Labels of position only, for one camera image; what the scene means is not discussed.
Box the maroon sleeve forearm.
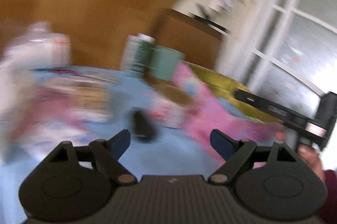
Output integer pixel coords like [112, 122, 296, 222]
[318, 170, 337, 224]

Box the person's right hand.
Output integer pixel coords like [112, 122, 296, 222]
[298, 144, 325, 182]

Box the light blue cartoon tablecloth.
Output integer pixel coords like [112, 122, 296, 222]
[1, 70, 221, 223]

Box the pink macaron biscuit tin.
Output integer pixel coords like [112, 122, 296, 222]
[173, 61, 285, 161]

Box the pink round food can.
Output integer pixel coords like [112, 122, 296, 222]
[149, 83, 195, 129]

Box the white tissue pack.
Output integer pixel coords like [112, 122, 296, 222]
[1, 66, 118, 163]

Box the window with frosted glass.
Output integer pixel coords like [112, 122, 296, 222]
[218, 0, 336, 117]

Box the green white drink carton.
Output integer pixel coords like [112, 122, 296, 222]
[120, 33, 155, 78]

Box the teal plastic mug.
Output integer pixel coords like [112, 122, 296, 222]
[150, 46, 185, 81]

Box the brown chair backrest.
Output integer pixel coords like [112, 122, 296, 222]
[150, 9, 222, 70]

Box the white plastic bag bundle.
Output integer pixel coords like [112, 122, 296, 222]
[2, 21, 71, 70]

